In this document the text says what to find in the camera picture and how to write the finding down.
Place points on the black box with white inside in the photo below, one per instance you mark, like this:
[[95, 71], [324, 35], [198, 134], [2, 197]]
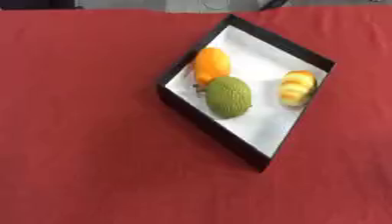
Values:
[[265, 122]]

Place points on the green bumpy toy fruit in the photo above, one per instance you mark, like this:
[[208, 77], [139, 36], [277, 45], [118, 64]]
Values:
[[228, 97]]

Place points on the orange toy fruit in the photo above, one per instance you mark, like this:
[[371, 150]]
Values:
[[211, 64]]

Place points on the yellow and orange striped toy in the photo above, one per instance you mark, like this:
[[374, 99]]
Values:
[[297, 87]]

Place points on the dark object beyond table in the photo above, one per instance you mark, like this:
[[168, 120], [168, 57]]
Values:
[[272, 3]]

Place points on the dark bag beyond table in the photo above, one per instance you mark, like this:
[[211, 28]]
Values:
[[35, 4]]

